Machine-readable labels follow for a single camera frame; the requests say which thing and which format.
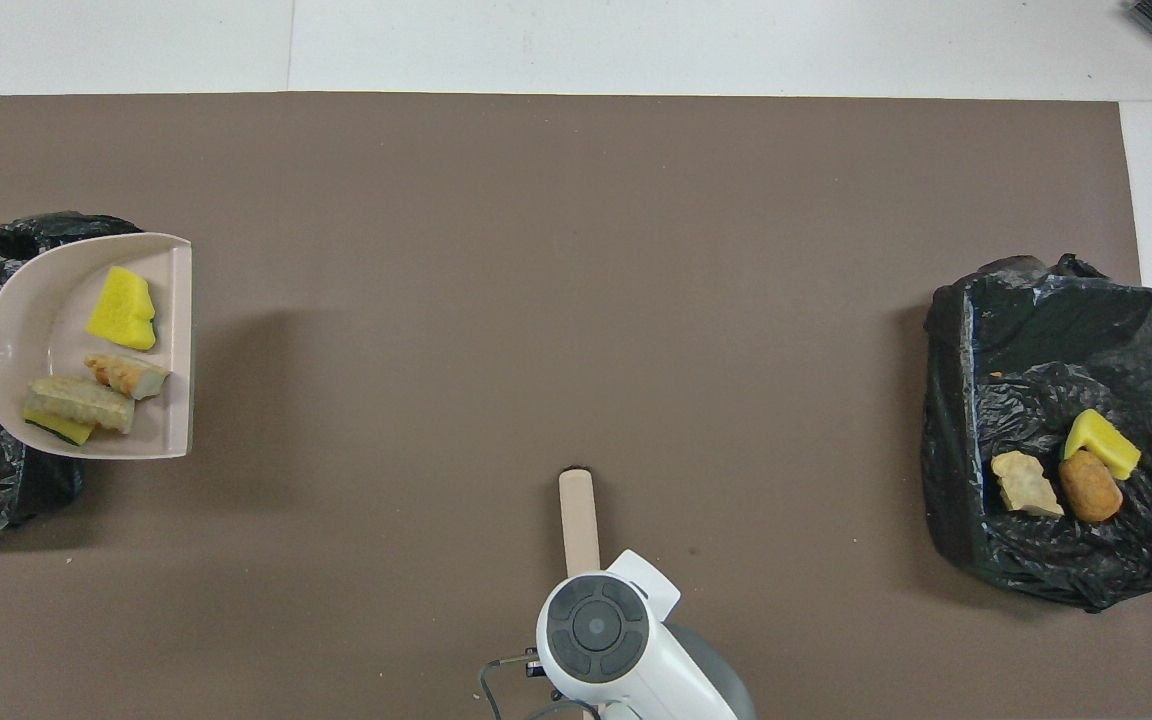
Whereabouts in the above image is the brown bread roll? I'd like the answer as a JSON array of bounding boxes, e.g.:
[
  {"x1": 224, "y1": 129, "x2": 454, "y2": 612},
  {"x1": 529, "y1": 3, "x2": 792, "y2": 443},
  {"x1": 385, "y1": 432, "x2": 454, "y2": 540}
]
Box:
[{"x1": 1058, "y1": 450, "x2": 1125, "y2": 525}]

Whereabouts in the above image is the black bag-covered bin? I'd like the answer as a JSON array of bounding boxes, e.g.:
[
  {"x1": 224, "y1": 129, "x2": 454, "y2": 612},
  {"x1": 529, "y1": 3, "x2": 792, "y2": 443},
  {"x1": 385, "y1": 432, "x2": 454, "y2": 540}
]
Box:
[{"x1": 920, "y1": 253, "x2": 1152, "y2": 614}]

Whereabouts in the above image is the beige plastic dustpan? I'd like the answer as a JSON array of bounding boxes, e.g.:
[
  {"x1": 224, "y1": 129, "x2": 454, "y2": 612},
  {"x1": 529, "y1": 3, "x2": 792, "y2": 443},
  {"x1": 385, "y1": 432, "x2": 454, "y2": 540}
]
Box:
[{"x1": 0, "y1": 232, "x2": 194, "y2": 460}]

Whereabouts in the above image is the pale flaky pastry piece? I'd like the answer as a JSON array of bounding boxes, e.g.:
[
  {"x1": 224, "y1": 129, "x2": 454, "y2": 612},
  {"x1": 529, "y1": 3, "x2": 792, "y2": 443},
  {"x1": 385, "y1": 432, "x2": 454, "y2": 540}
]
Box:
[
  {"x1": 991, "y1": 450, "x2": 1065, "y2": 519},
  {"x1": 29, "y1": 376, "x2": 136, "y2": 435}
]

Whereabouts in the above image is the yellow sponge piece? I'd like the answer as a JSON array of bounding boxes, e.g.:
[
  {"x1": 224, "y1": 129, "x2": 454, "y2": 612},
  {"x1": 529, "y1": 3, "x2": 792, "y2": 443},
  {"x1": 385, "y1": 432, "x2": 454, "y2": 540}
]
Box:
[
  {"x1": 22, "y1": 405, "x2": 95, "y2": 446},
  {"x1": 86, "y1": 265, "x2": 157, "y2": 352},
  {"x1": 1064, "y1": 408, "x2": 1143, "y2": 481}
]

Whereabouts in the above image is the beige hand brush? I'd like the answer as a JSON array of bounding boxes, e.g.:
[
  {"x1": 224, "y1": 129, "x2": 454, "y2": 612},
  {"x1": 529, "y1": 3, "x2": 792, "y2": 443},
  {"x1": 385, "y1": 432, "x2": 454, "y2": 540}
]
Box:
[{"x1": 558, "y1": 466, "x2": 602, "y2": 579}]

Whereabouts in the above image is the brown table mat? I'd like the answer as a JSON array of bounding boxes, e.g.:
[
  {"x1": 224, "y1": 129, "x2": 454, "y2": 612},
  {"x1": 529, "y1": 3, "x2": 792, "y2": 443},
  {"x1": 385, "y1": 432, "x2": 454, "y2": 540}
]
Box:
[{"x1": 0, "y1": 93, "x2": 1152, "y2": 720}]

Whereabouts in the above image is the striped orange croissant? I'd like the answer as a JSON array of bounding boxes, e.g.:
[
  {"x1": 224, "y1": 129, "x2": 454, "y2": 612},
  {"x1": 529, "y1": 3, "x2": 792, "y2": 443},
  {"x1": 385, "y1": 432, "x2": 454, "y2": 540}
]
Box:
[{"x1": 84, "y1": 353, "x2": 172, "y2": 401}]

